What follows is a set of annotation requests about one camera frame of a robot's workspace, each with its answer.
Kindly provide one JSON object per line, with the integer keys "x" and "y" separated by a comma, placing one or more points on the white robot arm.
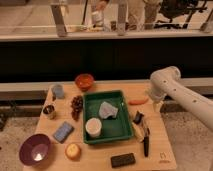
{"x": 165, "y": 82}

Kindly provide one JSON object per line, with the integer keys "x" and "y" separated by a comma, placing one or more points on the grey blue cup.
{"x": 57, "y": 91}

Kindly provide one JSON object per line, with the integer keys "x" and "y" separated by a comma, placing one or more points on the white paper cup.
{"x": 93, "y": 127}

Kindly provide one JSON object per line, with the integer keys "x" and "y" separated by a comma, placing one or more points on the orange bowl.
{"x": 84, "y": 81}

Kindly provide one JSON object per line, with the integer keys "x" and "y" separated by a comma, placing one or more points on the black rectangular block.
{"x": 122, "y": 160}

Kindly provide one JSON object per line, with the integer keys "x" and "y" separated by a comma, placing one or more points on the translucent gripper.
{"x": 157, "y": 106}

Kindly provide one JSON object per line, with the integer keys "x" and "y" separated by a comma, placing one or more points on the small metal can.
{"x": 49, "y": 111}

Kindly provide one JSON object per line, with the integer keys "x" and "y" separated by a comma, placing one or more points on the purple bowl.
{"x": 34, "y": 149}

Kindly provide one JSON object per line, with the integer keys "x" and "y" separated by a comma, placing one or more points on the dark grape bunch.
{"x": 77, "y": 106}

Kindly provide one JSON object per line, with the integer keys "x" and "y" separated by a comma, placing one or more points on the crumpled grey cloth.
{"x": 107, "y": 110}

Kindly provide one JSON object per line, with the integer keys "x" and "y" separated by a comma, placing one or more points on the yellow round fruit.
{"x": 73, "y": 151}

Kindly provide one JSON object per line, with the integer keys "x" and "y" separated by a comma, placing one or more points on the blue sponge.
{"x": 61, "y": 134}

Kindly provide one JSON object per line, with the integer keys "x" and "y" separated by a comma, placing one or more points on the black office chair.
{"x": 171, "y": 9}

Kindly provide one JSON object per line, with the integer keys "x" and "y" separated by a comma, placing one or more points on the person in background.
{"x": 142, "y": 10}

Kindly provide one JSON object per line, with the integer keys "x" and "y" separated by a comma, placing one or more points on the green plastic tray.
{"x": 113, "y": 129}

